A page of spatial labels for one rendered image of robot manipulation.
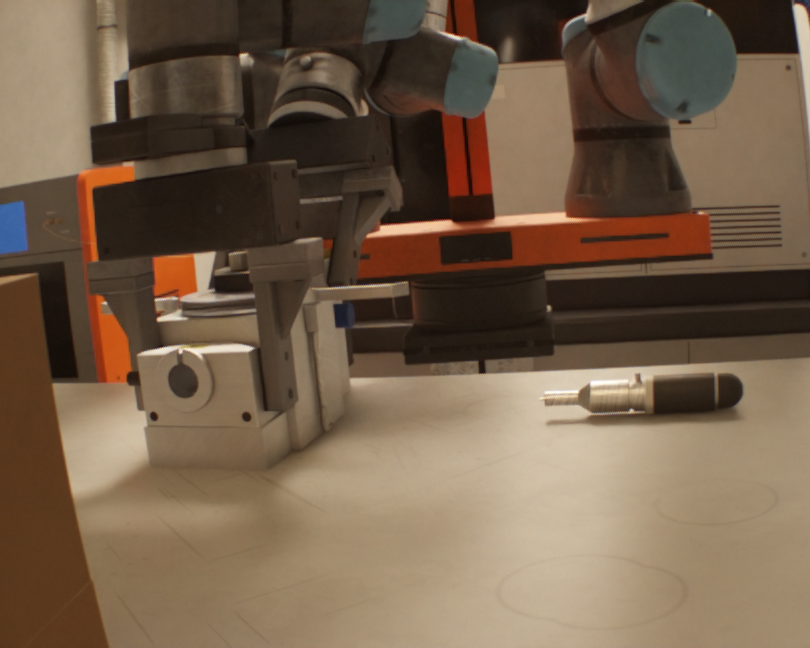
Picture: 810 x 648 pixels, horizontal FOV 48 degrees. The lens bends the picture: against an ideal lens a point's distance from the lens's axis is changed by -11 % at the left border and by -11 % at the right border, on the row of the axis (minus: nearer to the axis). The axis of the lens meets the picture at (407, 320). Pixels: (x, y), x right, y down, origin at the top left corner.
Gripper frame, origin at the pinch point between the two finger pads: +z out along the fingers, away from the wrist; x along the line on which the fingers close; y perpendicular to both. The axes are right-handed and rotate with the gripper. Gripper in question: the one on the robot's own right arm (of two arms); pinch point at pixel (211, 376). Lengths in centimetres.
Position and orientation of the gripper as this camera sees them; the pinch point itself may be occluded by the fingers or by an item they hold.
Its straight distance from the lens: 65.0
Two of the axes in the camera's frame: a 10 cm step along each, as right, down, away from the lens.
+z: 0.9, 9.8, 1.5
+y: 2.4, -1.7, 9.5
